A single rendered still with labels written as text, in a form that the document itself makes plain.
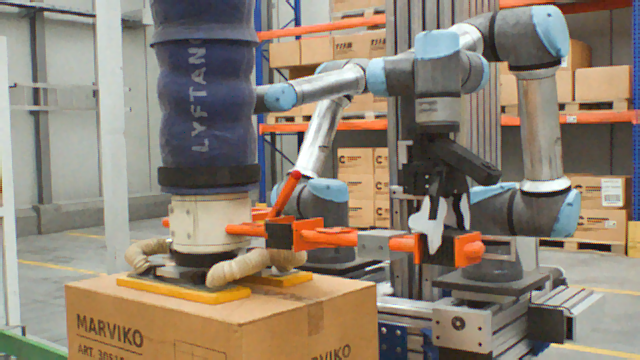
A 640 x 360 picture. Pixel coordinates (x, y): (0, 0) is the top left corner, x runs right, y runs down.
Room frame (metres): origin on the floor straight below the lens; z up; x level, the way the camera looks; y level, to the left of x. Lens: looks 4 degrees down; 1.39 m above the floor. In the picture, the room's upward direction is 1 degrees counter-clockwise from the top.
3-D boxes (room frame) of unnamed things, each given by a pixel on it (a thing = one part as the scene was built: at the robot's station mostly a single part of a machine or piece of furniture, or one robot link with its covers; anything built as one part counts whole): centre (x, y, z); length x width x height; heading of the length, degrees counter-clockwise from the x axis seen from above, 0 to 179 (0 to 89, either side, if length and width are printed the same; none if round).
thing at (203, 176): (1.55, 0.23, 1.32); 0.23 x 0.23 x 0.04
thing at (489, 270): (1.72, -0.43, 1.09); 0.15 x 0.15 x 0.10
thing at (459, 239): (1.14, -0.21, 1.21); 0.08 x 0.07 x 0.05; 49
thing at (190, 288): (1.47, 0.30, 1.10); 0.34 x 0.10 x 0.05; 49
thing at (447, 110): (1.17, -0.20, 1.43); 0.08 x 0.08 x 0.05
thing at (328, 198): (2.02, -0.03, 1.20); 0.13 x 0.12 x 0.14; 43
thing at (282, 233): (1.38, 0.05, 1.21); 0.10 x 0.08 x 0.06; 139
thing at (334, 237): (1.50, 0.01, 1.21); 0.93 x 0.30 x 0.04; 49
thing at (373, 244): (1.24, -0.12, 1.20); 0.07 x 0.07 x 0.04; 49
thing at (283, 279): (1.61, 0.17, 1.10); 0.34 x 0.10 x 0.05; 49
